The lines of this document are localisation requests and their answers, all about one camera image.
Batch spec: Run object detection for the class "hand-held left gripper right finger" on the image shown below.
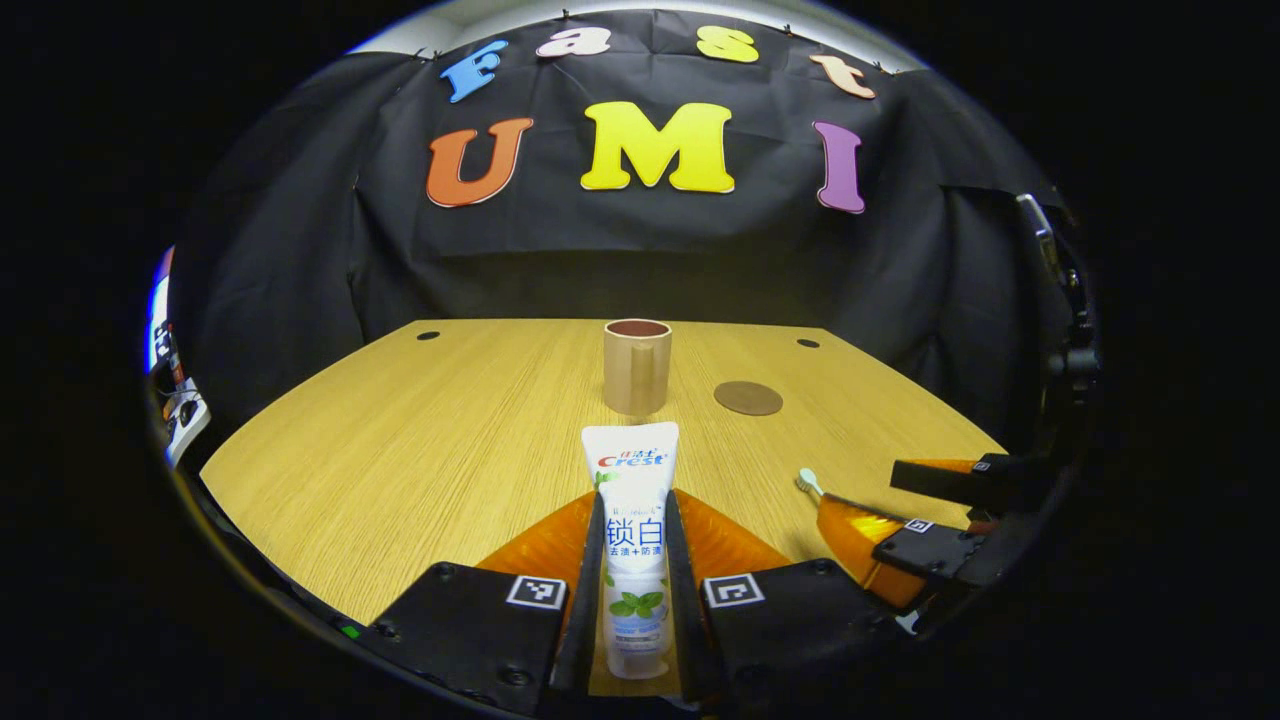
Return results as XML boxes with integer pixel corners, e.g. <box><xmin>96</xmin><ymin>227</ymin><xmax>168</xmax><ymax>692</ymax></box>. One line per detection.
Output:
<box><xmin>663</xmin><ymin>488</ymin><xmax>906</xmax><ymax>716</ymax></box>

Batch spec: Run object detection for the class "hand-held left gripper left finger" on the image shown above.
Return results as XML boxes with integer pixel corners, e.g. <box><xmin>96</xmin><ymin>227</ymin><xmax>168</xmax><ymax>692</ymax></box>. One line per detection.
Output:
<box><xmin>350</xmin><ymin>488</ymin><xmax>608</xmax><ymax>719</ymax></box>

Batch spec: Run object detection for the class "white toothpaste tube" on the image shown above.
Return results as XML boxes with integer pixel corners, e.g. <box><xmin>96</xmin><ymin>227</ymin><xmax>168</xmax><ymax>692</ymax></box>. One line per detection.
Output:
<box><xmin>581</xmin><ymin>421</ymin><xmax>681</xmax><ymax>681</ymax></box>

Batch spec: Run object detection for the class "white toothbrush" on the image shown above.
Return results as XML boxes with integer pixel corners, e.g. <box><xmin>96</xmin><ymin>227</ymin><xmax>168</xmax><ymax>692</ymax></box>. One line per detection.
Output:
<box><xmin>796</xmin><ymin>468</ymin><xmax>851</xmax><ymax>511</ymax></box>

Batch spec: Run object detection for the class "round brown coaster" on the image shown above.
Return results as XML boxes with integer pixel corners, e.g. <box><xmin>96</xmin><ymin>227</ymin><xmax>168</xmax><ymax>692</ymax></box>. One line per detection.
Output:
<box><xmin>713</xmin><ymin>380</ymin><xmax>785</xmax><ymax>417</ymax></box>

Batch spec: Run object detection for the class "beige cup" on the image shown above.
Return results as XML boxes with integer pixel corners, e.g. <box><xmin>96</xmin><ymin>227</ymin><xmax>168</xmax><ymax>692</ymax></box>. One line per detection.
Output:
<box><xmin>603</xmin><ymin>318</ymin><xmax>673</xmax><ymax>417</ymax></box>

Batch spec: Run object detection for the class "black backdrop cloth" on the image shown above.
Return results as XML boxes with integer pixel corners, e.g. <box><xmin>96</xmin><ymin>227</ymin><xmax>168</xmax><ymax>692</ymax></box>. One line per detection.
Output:
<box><xmin>170</xmin><ymin>10</ymin><xmax>1091</xmax><ymax>481</ymax></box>

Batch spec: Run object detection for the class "bright monitor screen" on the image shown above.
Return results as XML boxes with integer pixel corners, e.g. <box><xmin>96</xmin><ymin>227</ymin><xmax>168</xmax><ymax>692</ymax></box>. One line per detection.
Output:
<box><xmin>148</xmin><ymin>245</ymin><xmax>176</xmax><ymax>373</ymax></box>

